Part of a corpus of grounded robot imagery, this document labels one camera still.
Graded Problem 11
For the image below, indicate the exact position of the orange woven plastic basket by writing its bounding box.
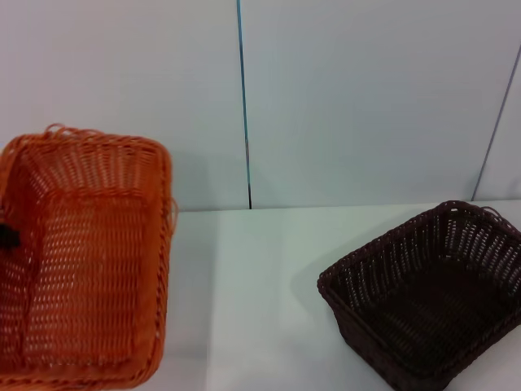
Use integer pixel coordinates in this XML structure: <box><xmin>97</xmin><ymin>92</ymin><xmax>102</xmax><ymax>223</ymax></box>
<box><xmin>0</xmin><ymin>124</ymin><xmax>180</xmax><ymax>391</ymax></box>

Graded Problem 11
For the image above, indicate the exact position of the dark brown woven basket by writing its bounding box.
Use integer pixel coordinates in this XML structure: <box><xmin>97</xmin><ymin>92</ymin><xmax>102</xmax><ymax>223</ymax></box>
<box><xmin>316</xmin><ymin>200</ymin><xmax>521</xmax><ymax>391</ymax></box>

